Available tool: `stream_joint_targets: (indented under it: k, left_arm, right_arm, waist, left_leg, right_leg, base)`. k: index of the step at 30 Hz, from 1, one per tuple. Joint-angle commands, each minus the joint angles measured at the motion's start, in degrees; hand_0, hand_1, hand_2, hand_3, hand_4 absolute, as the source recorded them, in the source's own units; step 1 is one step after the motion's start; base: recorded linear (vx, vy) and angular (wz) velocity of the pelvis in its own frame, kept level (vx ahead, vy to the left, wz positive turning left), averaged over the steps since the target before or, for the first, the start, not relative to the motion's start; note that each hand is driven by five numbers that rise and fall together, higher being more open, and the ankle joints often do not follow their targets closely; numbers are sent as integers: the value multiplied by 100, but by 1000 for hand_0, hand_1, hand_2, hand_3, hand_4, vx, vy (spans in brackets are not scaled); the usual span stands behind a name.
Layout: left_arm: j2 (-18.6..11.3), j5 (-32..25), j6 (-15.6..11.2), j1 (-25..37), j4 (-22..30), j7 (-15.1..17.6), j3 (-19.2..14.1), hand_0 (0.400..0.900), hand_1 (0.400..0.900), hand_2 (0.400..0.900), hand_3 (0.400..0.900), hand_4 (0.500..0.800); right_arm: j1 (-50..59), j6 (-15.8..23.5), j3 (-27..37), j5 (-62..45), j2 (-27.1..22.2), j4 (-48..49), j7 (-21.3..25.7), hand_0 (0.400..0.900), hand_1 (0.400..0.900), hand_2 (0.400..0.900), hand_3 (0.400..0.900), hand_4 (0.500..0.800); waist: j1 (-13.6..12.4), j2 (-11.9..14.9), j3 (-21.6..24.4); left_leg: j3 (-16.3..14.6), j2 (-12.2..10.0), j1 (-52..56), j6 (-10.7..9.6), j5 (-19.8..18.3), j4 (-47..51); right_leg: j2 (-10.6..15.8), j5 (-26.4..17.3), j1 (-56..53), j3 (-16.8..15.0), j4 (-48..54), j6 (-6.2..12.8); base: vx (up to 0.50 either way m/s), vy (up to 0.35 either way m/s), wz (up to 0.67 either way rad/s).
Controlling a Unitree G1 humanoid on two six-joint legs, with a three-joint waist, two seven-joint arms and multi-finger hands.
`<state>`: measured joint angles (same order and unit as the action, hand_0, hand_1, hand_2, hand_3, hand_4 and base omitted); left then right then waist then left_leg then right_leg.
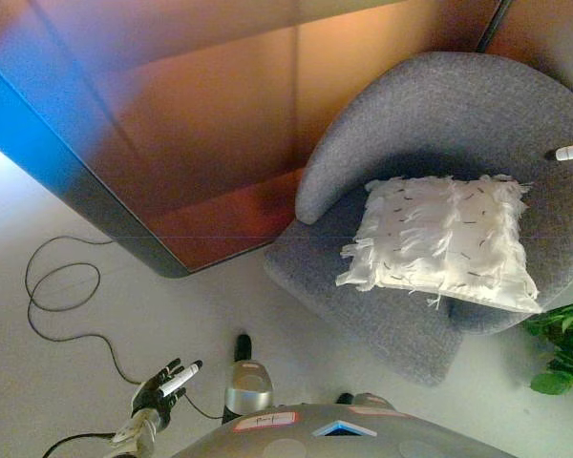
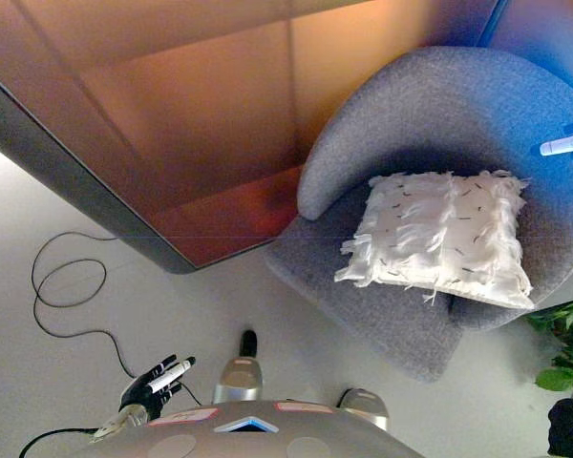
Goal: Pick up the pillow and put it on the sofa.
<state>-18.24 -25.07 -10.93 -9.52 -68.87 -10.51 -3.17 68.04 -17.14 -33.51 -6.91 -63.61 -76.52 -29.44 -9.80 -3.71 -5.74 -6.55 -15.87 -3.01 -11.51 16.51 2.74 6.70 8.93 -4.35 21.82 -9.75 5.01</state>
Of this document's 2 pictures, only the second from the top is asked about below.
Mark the grey robot torso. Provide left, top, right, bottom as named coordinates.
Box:
left=69, top=399, right=424, bottom=458

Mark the white fringed throw pillow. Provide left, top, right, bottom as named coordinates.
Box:
left=333, top=170, right=536, bottom=310

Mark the grey fabric armchair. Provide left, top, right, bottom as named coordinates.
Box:
left=262, top=46, right=573, bottom=385

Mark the green leafy houseplant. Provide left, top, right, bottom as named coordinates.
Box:
left=524, top=296, right=573, bottom=393

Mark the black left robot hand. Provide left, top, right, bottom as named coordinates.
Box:
left=117, top=354, right=198, bottom=421

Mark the silver left robot leg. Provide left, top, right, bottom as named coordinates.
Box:
left=211, top=328, right=265, bottom=405

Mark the silver right robot leg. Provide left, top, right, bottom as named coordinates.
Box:
left=337, top=387, right=392, bottom=433

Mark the silver robot leg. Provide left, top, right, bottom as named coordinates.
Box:
left=211, top=328, right=265, bottom=405
left=337, top=387, right=392, bottom=433

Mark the brown wooden cabinet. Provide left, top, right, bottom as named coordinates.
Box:
left=0, top=0, right=498, bottom=276

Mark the thin black floor cable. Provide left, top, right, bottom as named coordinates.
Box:
left=31, top=231, right=202, bottom=407

